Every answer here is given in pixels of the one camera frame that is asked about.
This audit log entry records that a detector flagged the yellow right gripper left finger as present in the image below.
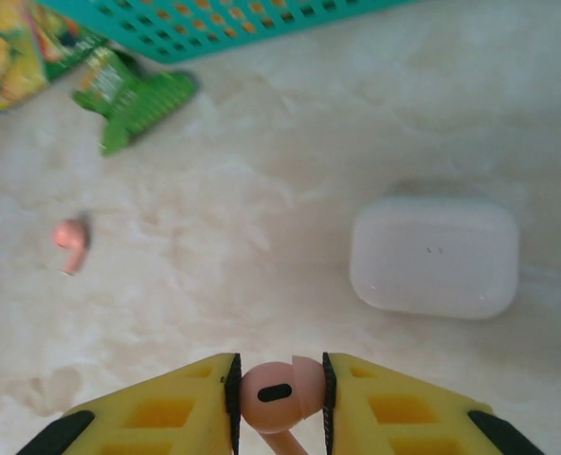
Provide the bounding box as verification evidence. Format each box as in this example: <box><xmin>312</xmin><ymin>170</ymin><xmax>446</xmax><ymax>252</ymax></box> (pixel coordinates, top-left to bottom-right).
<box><xmin>14</xmin><ymin>353</ymin><xmax>242</xmax><ymax>455</ymax></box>

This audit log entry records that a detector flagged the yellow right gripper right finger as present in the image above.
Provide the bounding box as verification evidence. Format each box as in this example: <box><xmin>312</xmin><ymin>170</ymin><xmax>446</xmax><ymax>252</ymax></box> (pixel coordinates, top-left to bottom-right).
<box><xmin>322</xmin><ymin>351</ymin><xmax>547</xmax><ymax>455</ymax></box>

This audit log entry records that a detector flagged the pink wireless earbud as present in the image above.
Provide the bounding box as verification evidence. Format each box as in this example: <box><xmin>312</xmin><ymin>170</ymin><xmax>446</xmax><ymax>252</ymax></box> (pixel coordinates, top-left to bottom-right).
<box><xmin>52</xmin><ymin>215</ymin><xmax>92</xmax><ymax>276</ymax></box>
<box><xmin>240</xmin><ymin>355</ymin><xmax>327</xmax><ymax>455</ymax></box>

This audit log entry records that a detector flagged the white earbud charging case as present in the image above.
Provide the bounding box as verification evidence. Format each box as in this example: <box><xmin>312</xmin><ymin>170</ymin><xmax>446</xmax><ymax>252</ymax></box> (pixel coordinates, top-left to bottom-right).
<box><xmin>349</xmin><ymin>196</ymin><xmax>520</xmax><ymax>319</ymax></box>

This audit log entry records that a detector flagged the small green candy packet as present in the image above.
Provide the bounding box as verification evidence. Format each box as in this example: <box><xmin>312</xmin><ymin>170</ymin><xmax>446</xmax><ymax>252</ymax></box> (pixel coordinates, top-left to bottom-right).
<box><xmin>71</xmin><ymin>46</ymin><xmax>200</xmax><ymax>156</ymax></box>

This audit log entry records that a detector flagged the teal plastic basket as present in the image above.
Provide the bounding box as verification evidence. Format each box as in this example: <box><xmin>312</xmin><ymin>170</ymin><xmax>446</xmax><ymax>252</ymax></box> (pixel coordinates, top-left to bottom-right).
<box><xmin>38</xmin><ymin>0</ymin><xmax>424</xmax><ymax>65</ymax></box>

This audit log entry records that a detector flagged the green fruit candy bag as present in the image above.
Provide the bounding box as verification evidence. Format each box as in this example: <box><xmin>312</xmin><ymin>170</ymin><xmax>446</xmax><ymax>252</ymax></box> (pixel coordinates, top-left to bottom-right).
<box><xmin>0</xmin><ymin>0</ymin><xmax>111</xmax><ymax>119</ymax></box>

